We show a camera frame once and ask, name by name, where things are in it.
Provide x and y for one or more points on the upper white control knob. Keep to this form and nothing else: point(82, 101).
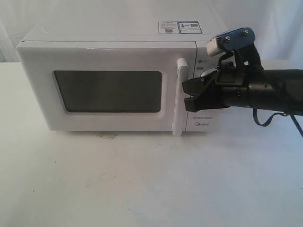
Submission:
point(208, 73)

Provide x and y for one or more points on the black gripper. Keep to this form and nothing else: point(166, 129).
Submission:
point(217, 90)

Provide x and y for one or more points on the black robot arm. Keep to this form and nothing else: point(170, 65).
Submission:
point(274, 90)

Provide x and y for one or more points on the white microwave oven body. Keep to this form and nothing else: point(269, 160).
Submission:
point(113, 25)

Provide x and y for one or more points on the blue white warning sticker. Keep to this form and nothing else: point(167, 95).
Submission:
point(179, 27)

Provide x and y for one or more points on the wrist camera on blue mount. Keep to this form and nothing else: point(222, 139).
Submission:
point(230, 40)

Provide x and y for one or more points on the white microwave door with handle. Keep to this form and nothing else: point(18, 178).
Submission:
point(110, 86)

